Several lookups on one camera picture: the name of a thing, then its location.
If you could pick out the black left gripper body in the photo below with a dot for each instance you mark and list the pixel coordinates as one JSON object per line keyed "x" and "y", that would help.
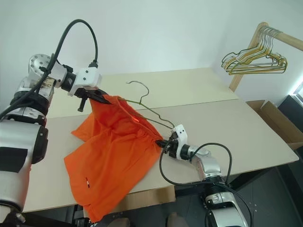
{"x": 85, "y": 93}

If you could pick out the orange shorts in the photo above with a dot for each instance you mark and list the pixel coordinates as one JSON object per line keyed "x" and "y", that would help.
{"x": 113, "y": 153}

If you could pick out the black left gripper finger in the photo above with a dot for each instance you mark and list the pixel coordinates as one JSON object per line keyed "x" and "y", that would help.
{"x": 104, "y": 95}
{"x": 97, "y": 98}

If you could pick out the open cardboard box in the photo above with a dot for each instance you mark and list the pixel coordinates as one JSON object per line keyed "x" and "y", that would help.
{"x": 279, "y": 127}

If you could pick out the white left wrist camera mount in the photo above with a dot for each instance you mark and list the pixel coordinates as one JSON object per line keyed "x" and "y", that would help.
{"x": 87, "y": 76}

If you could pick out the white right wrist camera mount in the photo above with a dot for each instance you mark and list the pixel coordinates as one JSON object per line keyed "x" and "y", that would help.
{"x": 181, "y": 134}

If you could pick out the brown cardboard panel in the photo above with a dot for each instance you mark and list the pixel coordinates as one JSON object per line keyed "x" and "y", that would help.
{"x": 154, "y": 198}

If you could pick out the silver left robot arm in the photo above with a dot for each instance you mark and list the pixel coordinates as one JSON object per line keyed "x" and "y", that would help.
{"x": 21, "y": 146}

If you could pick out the light wooden clothes rack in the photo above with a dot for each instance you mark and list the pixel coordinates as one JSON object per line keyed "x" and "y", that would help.
{"x": 237, "y": 80}

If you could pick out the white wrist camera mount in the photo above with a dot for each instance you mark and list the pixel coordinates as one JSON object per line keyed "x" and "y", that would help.
{"x": 87, "y": 76}
{"x": 181, "y": 134}

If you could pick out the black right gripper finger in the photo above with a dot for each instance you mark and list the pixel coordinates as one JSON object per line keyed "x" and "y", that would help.
{"x": 166, "y": 149}
{"x": 162, "y": 142}

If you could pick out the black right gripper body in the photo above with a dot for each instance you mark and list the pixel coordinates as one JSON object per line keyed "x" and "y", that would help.
{"x": 172, "y": 144}

